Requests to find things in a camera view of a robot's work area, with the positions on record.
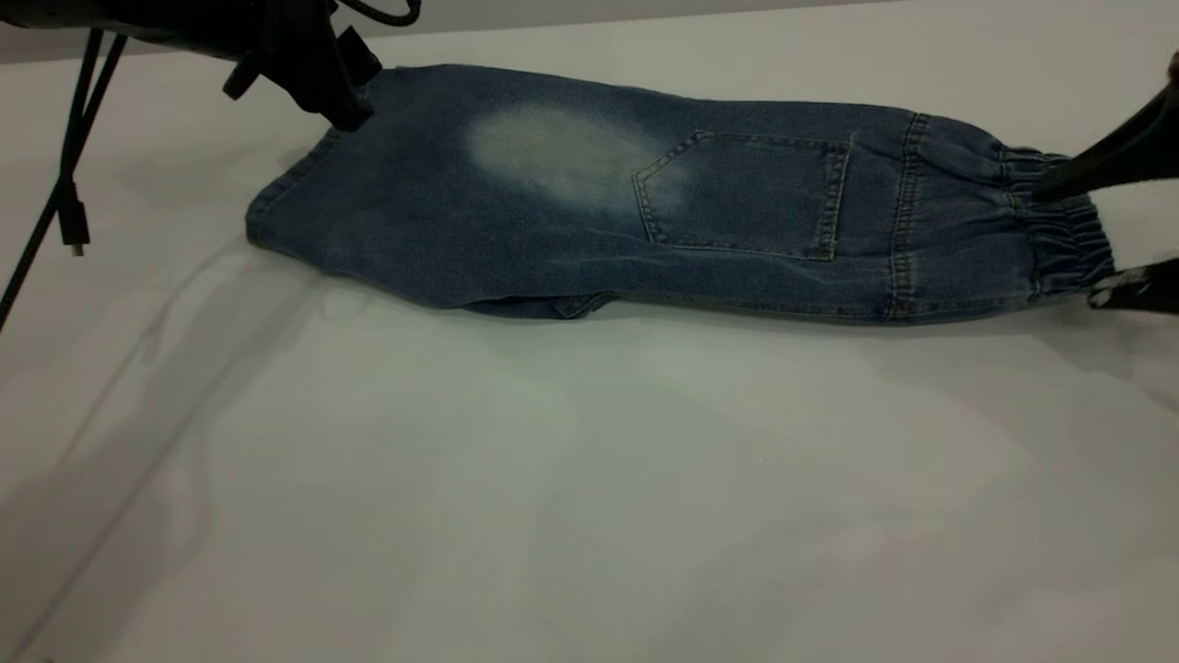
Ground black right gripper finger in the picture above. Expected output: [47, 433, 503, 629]
[1088, 260, 1179, 317]
[1030, 78, 1179, 202]

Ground thin black cable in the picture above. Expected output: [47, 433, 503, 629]
[0, 35, 130, 332]

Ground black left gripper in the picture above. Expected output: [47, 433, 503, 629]
[210, 0, 384, 133]

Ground blue denim kids jeans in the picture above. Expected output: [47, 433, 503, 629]
[244, 63, 1117, 323]

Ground black cable with plug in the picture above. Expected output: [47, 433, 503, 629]
[57, 28, 104, 259]

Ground braided black camera cable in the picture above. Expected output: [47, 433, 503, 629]
[333, 0, 423, 27]

